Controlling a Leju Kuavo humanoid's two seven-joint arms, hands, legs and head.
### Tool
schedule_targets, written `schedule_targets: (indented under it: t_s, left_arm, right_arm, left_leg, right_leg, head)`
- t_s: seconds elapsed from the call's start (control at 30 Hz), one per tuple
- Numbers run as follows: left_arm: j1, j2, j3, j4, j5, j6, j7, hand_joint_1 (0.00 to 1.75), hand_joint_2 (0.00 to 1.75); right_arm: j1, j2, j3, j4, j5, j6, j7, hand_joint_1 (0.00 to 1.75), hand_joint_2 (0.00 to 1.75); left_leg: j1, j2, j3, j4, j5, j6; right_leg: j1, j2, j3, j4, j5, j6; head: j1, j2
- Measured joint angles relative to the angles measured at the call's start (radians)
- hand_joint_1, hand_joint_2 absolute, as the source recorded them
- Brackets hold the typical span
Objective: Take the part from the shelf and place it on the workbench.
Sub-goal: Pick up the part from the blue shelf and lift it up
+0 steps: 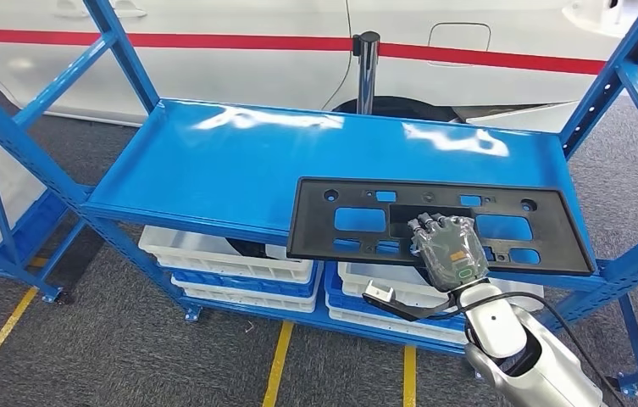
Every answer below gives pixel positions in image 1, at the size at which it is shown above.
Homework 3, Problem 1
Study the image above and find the black plastic frame part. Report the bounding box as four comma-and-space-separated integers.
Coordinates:
286, 177, 596, 277

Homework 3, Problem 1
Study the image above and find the blue plastic bin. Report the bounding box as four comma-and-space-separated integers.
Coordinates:
171, 264, 323, 298
324, 264, 469, 333

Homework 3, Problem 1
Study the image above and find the white car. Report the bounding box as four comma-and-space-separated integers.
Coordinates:
0, 0, 638, 134

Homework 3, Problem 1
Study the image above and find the red barrier belt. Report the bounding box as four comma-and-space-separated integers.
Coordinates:
0, 28, 638, 82

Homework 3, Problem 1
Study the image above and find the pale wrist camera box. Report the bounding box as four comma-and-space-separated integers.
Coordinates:
363, 279, 396, 304

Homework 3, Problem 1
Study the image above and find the chrome stanchion post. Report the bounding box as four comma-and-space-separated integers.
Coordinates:
352, 31, 381, 117

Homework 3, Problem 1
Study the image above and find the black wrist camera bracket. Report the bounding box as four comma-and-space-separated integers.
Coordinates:
377, 292, 466, 325

